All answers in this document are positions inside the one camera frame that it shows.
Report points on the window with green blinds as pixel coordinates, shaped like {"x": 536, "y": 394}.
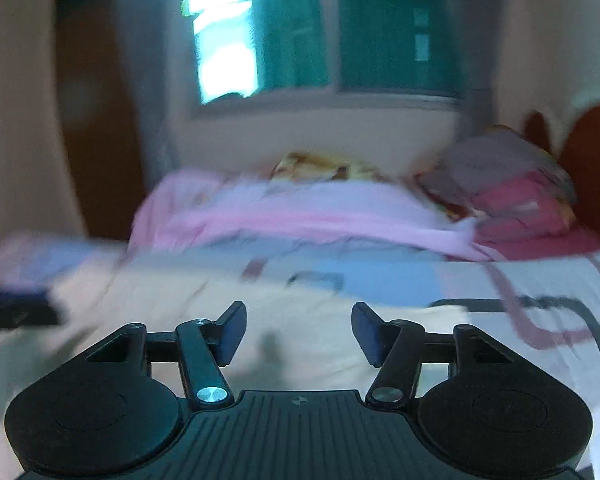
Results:
{"x": 255, "y": 49}

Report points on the dark brown wooden door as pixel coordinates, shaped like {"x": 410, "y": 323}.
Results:
{"x": 96, "y": 116}

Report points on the yellow patterned pillow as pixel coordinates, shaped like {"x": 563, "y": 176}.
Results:
{"x": 309, "y": 166}

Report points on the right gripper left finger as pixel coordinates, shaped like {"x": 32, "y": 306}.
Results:
{"x": 204, "y": 347}

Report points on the grey right curtain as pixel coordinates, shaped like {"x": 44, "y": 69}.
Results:
{"x": 477, "y": 31}

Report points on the grey left curtain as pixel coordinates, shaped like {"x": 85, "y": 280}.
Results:
{"x": 141, "y": 37}

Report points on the pink blanket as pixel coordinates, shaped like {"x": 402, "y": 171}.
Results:
{"x": 194, "y": 207}

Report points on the patterned blue pink bedsheet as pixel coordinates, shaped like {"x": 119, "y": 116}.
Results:
{"x": 546, "y": 310}

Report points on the red flower-shaped headboard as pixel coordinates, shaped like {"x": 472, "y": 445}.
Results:
{"x": 579, "y": 155}

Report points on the cream white quilted garment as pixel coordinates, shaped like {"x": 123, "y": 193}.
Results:
{"x": 297, "y": 338}

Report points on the grey curtain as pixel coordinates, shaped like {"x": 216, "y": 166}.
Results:
{"x": 477, "y": 31}
{"x": 141, "y": 37}

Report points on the folded grey pink clothes pile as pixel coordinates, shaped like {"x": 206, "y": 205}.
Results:
{"x": 514, "y": 190}

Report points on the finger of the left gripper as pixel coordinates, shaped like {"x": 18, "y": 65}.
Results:
{"x": 27, "y": 308}

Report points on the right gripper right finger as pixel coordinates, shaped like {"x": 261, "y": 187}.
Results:
{"x": 395, "y": 349}

